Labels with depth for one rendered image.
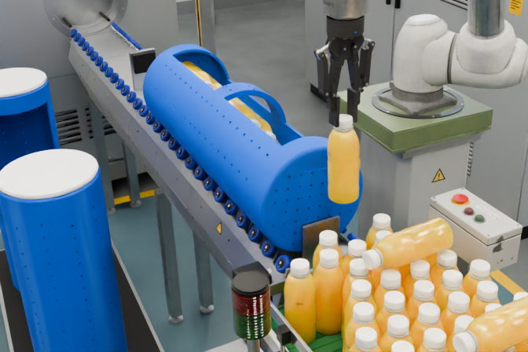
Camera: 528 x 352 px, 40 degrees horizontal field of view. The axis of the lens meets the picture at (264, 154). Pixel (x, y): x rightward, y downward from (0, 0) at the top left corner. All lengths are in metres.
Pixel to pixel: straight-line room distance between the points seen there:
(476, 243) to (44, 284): 1.19
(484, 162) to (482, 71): 1.48
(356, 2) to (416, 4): 2.46
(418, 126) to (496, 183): 1.46
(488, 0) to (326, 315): 0.97
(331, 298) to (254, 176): 0.35
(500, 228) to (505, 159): 1.84
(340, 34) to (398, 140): 0.78
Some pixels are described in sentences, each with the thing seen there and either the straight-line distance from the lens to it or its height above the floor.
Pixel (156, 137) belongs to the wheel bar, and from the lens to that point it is 2.49.
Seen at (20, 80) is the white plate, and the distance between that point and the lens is 2.84.
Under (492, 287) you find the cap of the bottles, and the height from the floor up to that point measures 1.10.
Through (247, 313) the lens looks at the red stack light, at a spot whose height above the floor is 1.22.
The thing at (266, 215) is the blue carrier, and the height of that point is 1.09.
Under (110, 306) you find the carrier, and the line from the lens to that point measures 2.28.
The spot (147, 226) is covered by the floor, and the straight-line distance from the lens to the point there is 3.74.
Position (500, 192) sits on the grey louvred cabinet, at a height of 0.23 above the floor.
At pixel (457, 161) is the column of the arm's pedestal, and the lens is 2.38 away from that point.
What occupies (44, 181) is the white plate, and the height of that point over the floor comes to 1.04.
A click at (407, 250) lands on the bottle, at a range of 1.50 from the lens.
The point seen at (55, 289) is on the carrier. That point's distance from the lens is 2.17.
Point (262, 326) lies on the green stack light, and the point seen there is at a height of 1.18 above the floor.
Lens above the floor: 1.99
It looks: 27 degrees down
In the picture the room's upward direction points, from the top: 2 degrees counter-clockwise
